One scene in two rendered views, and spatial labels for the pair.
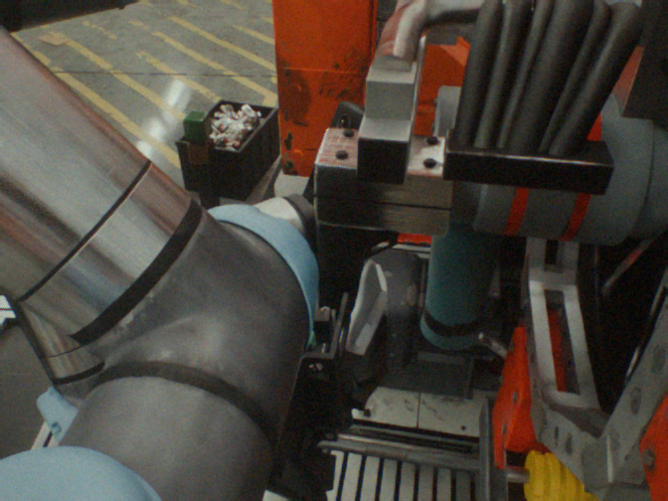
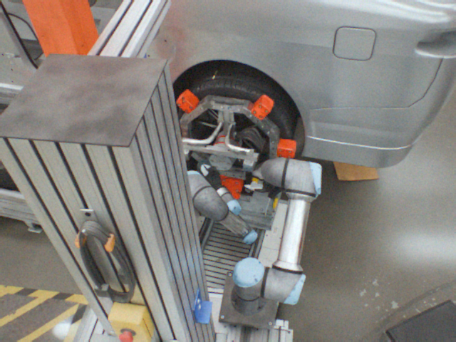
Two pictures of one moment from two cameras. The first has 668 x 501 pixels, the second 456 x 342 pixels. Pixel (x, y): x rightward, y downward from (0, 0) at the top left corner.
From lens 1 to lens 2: 202 cm
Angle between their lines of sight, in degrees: 56
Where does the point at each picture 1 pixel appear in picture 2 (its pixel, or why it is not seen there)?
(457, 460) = (210, 225)
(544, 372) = (239, 173)
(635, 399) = (271, 154)
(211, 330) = not seen: hidden behind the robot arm
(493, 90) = (257, 143)
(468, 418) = (198, 219)
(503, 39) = (253, 139)
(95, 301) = not seen: hidden behind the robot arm
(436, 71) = not seen: hidden behind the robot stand
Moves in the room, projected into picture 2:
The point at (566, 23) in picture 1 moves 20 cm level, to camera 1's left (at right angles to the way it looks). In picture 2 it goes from (255, 133) to (251, 162)
